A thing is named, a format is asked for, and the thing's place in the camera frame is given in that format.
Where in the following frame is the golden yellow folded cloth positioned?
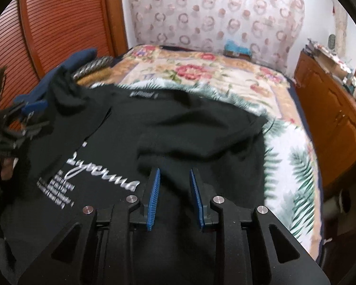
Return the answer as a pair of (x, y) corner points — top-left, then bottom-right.
(77, 68), (112, 87)

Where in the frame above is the person's left hand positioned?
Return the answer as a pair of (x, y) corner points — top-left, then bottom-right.
(0, 158), (17, 181)

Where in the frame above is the blue item on bed head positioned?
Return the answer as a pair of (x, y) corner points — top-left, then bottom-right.
(224, 40), (252, 58)

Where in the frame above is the black printed t-shirt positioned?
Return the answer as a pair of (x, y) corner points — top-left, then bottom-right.
(0, 73), (266, 284)

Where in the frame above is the clutter on sideboard top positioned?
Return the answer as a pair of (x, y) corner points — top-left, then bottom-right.
(307, 38), (356, 100)

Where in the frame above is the dark patterned folded cloth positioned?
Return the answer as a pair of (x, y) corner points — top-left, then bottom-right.
(72, 56), (114, 81)

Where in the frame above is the wooden louvered wardrobe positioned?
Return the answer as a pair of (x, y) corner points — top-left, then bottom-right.
(0, 0), (129, 131)

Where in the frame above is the floral and palm bedspread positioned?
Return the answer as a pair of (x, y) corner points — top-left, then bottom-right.
(91, 45), (322, 259)

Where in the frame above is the patterned fabric headboard cover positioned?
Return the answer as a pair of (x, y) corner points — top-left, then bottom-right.
(129, 0), (305, 72)

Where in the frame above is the wooden sideboard cabinet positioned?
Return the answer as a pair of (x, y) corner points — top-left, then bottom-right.
(294, 52), (356, 188)

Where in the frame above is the navy blue cushion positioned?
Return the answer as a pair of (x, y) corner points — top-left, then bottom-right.
(13, 48), (98, 104)

